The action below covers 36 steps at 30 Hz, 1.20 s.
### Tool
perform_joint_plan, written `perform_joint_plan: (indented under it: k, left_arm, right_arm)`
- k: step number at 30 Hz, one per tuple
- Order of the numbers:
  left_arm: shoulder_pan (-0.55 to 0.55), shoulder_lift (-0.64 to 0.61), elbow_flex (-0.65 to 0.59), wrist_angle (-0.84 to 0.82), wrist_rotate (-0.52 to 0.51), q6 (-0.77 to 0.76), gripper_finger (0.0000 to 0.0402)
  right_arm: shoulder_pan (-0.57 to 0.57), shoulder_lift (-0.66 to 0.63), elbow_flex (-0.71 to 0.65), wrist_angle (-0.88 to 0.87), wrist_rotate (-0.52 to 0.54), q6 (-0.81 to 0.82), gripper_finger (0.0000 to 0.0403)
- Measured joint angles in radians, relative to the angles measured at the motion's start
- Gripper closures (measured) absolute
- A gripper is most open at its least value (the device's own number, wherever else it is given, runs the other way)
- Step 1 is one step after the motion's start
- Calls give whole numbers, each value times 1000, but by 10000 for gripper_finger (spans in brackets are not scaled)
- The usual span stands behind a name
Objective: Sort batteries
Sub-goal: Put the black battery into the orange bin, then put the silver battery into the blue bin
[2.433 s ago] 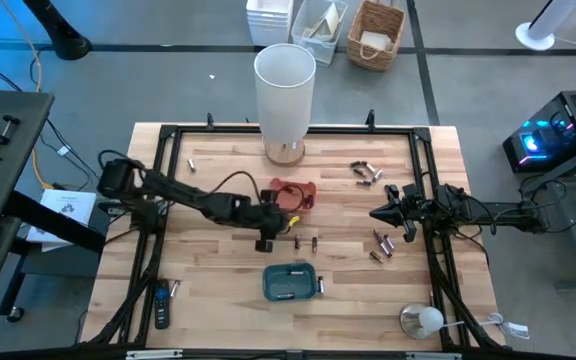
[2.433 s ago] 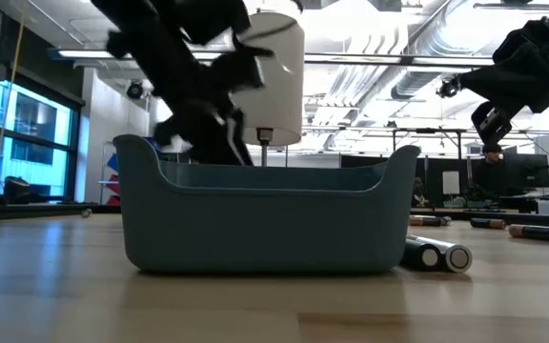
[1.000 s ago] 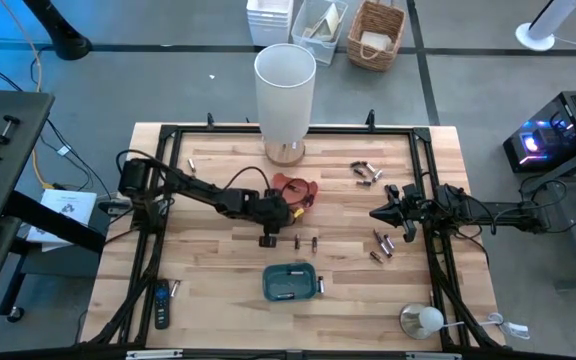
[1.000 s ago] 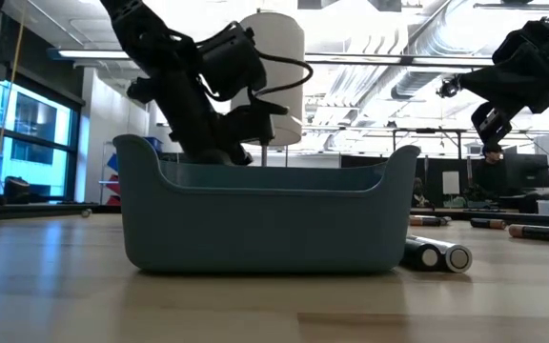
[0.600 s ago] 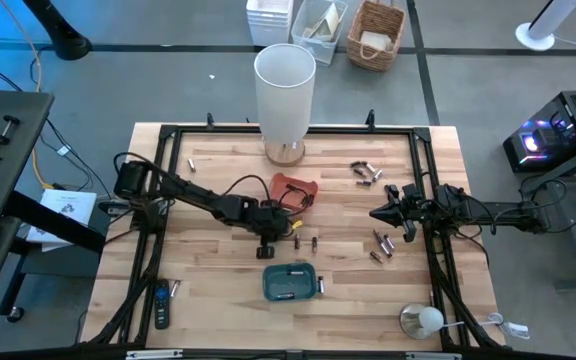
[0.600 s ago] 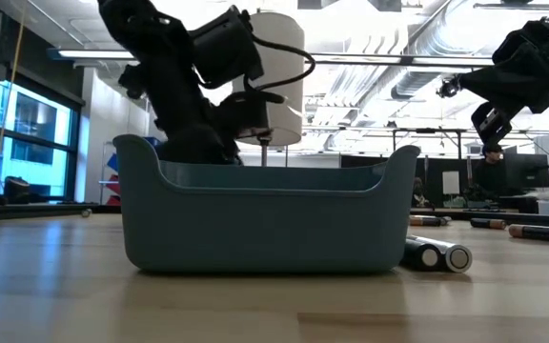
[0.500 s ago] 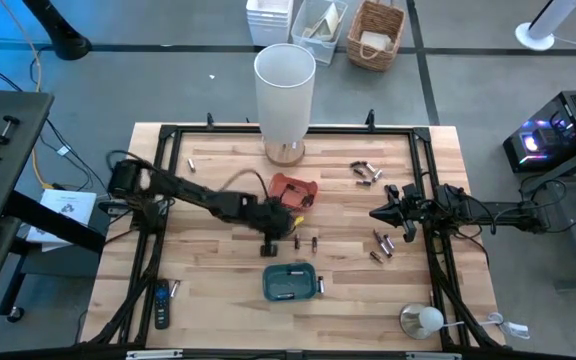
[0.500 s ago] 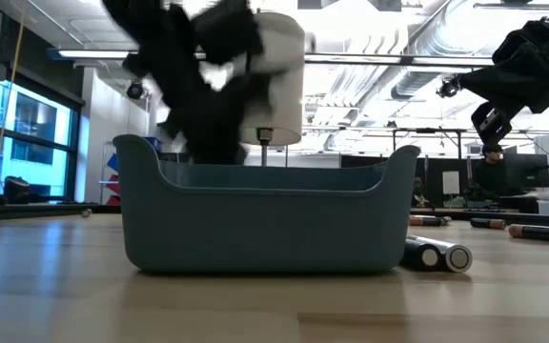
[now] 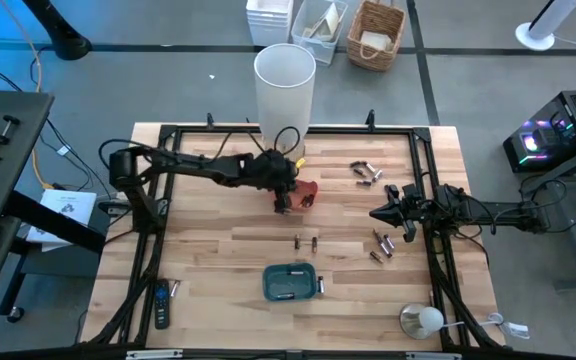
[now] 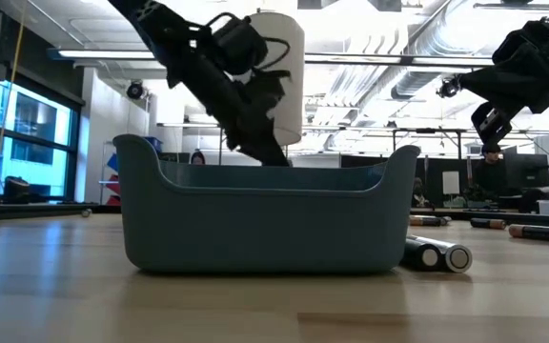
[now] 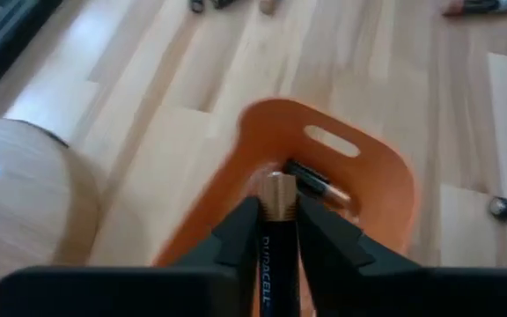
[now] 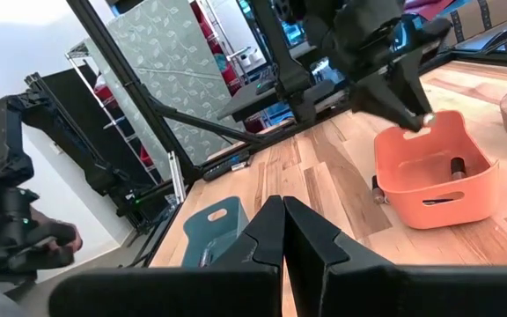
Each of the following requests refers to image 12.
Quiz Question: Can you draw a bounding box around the black power strip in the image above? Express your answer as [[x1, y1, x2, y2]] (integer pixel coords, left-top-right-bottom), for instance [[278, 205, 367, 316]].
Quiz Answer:
[[202, 150, 253, 182]]

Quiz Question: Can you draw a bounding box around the dark desk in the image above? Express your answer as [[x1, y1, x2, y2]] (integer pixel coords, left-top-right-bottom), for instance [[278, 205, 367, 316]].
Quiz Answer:
[[217, 77, 351, 122]]

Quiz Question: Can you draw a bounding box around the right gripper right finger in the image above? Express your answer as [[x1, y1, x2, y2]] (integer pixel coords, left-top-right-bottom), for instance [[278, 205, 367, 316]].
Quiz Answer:
[[283, 195, 507, 317]]

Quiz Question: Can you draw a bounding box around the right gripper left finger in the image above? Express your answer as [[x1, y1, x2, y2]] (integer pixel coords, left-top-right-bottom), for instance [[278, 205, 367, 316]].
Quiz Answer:
[[48, 195, 285, 317]]

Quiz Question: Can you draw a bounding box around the brown cardboard box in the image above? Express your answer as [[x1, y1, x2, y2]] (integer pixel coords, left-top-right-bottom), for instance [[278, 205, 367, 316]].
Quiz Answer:
[[445, 0, 507, 48]]

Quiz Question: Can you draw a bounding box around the metal wire shelf rack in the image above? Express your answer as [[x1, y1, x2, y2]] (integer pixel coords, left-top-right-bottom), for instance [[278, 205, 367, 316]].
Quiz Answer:
[[65, 41, 166, 186]]

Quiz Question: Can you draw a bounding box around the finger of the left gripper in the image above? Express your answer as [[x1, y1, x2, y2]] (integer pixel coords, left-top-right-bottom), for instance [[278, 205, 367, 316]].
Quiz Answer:
[[382, 48, 433, 127], [351, 71, 423, 132]]

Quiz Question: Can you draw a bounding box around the black leader arm handle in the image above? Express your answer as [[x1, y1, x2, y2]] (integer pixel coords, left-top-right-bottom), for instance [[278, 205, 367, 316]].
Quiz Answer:
[[0, 94, 83, 291]]

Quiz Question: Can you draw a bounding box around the black aluminium table frame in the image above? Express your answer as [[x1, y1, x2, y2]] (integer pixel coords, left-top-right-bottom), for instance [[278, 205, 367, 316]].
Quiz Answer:
[[66, 0, 507, 269]]

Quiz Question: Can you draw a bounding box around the leaf print folding screen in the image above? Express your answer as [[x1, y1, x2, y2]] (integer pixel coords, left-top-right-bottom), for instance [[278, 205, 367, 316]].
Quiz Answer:
[[84, 0, 246, 177]]

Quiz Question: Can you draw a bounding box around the silver black battery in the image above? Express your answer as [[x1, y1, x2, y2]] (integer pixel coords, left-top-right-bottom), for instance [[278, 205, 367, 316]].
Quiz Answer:
[[198, 246, 219, 269]]

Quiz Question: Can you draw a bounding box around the teal plastic bin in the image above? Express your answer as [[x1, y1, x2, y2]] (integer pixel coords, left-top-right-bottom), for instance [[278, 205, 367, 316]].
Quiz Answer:
[[181, 195, 251, 269]]

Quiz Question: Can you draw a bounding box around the person's hand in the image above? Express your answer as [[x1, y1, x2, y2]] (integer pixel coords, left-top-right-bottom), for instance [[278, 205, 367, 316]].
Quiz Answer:
[[28, 206, 84, 256]]

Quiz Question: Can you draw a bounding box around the black copper-top battery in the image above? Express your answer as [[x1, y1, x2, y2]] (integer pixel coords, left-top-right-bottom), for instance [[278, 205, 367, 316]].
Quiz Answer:
[[450, 157, 467, 181], [371, 174, 387, 206]]

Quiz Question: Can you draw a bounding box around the orange plastic bin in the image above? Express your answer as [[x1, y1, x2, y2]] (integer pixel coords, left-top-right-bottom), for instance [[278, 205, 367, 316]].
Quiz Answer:
[[373, 109, 500, 230]]

